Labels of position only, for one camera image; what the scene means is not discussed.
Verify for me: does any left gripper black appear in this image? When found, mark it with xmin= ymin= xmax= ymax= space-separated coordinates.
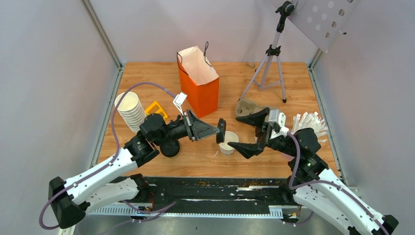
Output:
xmin=154 ymin=109 xmax=221 ymax=146

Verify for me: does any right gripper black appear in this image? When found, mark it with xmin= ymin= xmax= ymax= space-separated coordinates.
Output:
xmin=226 ymin=108 xmax=298 ymax=159

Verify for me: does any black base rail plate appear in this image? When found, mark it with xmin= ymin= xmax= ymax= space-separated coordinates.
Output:
xmin=94 ymin=175 xmax=346 ymax=216

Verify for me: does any white paper coffee cup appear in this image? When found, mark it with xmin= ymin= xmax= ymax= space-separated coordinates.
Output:
xmin=219 ymin=131 xmax=239 ymax=156

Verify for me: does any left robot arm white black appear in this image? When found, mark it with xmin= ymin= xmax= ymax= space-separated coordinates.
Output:
xmin=48 ymin=110 xmax=226 ymax=229

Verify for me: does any silver camera tripod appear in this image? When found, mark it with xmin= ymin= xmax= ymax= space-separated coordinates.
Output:
xmin=239 ymin=0 xmax=295 ymax=103

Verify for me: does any stack of white paper cups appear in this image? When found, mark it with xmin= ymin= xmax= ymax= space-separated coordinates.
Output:
xmin=117 ymin=92 xmax=147 ymax=133

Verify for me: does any black coffee cup lid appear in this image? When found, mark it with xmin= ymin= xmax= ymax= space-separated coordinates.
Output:
xmin=216 ymin=118 xmax=226 ymax=144

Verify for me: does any perforated grey metal panel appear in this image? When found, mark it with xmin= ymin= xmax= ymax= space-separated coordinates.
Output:
xmin=288 ymin=0 xmax=360 ymax=53

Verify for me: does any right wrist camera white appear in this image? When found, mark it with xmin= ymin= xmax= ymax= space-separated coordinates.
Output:
xmin=268 ymin=109 xmax=289 ymax=139

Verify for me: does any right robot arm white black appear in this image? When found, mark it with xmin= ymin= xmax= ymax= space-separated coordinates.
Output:
xmin=230 ymin=108 xmax=399 ymax=235

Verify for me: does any pink holder with white straws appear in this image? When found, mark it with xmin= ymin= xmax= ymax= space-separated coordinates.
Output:
xmin=290 ymin=112 xmax=328 ymax=143

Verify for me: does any yellow triangular plastic piece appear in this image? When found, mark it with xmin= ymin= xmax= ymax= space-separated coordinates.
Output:
xmin=144 ymin=101 xmax=168 ymax=121

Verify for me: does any orange paper bag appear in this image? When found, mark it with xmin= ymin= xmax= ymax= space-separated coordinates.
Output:
xmin=176 ymin=42 xmax=220 ymax=118

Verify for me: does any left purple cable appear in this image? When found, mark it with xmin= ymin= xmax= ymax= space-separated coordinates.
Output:
xmin=39 ymin=82 xmax=177 ymax=231

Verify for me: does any brown cardboard cup carrier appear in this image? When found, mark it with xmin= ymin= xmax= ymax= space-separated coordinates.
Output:
xmin=235 ymin=99 xmax=277 ymax=117

